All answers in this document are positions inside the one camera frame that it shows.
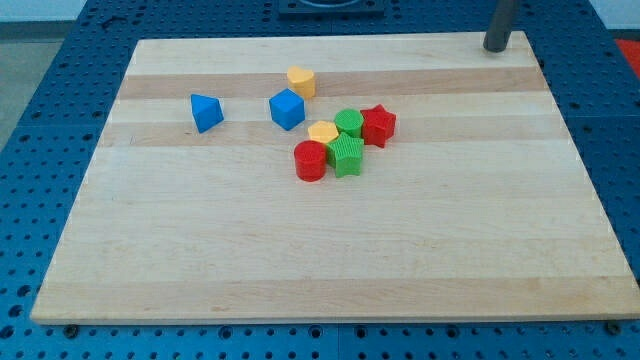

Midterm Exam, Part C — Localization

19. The wooden board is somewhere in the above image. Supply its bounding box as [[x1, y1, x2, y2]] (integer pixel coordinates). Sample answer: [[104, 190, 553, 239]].
[[31, 31, 639, 325]]

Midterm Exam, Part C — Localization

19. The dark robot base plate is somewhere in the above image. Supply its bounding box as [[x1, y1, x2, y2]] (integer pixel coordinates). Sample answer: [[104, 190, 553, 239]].
[[276, 0, 386, 18]]

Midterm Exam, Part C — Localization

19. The green star block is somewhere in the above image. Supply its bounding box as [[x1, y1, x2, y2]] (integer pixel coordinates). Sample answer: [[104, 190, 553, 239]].
[[327, 133, 364, 178]]

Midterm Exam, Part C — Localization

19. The green cylinder block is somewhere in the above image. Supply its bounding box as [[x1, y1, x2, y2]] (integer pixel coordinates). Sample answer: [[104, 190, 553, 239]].
[[334, 108, 364, 138]]

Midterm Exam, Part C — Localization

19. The yellow hexagon block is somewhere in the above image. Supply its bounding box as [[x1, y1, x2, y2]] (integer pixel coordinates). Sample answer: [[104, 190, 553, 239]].
[[307, 121, 339, 144]]

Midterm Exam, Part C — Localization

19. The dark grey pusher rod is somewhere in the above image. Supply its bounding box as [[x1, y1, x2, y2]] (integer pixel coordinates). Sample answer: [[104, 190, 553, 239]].
[[483, 0, 520, 53]]

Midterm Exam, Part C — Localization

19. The blue cube block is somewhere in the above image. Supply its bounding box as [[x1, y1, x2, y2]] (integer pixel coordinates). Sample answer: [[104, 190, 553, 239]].
[[269, 89, 305, 131]]

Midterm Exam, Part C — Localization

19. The red cylinder block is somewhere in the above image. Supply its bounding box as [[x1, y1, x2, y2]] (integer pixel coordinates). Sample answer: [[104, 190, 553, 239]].
[[294, 140, 327, 182]]

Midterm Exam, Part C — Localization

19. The blue triangular block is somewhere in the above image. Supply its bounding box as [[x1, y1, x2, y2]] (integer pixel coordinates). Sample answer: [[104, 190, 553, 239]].
[[190, 94, 224, 133]]

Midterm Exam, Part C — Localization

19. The red star block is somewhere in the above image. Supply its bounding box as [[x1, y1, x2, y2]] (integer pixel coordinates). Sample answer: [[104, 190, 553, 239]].
[[360, 104, 396, 148]]

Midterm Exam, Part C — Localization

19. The yellow heart block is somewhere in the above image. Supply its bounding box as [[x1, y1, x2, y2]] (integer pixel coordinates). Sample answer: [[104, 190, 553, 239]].
[[287, 66, 316, 100]]

